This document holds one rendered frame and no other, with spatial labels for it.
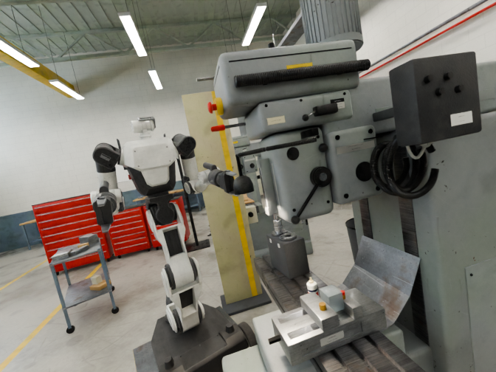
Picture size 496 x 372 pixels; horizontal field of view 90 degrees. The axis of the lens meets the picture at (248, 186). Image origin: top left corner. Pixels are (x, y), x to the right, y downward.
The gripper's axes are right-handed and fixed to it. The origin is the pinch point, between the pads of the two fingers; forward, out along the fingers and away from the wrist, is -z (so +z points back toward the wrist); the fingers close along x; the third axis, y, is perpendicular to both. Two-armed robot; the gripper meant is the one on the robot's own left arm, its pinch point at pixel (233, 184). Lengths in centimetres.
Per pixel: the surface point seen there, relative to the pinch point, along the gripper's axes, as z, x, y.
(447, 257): -80, -19, 30
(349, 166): -51, 13, 16
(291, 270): -26, -45, 10
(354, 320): -67, -30, -5
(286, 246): -22.2, -32.5, 11.1
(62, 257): 231, -112, -101
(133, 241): 417, -228, -8
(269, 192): -32.8, 6.4, -5.4
